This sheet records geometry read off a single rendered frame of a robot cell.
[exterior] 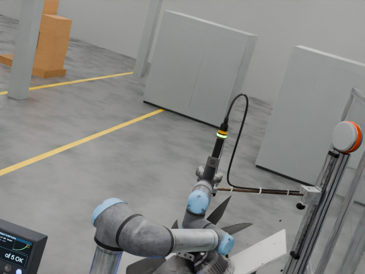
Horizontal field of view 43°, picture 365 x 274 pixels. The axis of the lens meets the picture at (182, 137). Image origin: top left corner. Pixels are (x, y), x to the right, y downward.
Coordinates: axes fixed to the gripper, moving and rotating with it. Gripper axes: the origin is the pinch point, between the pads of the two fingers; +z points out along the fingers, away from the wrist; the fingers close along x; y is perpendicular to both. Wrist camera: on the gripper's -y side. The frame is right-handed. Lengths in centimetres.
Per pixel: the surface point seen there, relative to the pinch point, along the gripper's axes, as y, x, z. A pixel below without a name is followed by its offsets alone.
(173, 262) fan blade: 47.5, -3.8, -3.0
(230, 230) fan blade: 29.6, 16.4, 10.0
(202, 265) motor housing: 52, 9, 10
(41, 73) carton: 159, -415, 691
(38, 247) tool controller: 45, -57, -30
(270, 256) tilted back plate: 36, 38, 11
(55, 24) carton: 56, -411, 703
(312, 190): 8, 50, 40
